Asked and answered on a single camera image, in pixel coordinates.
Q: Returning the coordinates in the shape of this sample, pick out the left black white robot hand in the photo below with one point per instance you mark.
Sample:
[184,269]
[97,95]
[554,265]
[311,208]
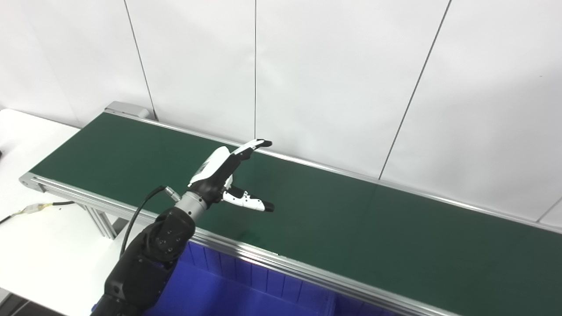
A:
[215,173]

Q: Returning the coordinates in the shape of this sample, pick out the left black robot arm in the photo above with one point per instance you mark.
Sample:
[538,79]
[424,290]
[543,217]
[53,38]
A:
[153,254]

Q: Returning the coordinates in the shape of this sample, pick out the green conveyor belt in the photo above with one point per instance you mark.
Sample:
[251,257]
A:
[263,256]
[351,219]

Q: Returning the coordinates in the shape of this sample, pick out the grey conveyor end housing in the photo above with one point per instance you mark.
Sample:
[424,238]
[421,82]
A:
[127,109]

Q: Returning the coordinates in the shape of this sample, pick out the blue plastic bin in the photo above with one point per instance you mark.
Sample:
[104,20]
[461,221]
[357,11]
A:
[351,307]
[228,285]

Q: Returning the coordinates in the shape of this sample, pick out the aluminium conveyor leg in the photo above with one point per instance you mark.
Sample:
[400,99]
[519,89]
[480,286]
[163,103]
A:
[103,221]

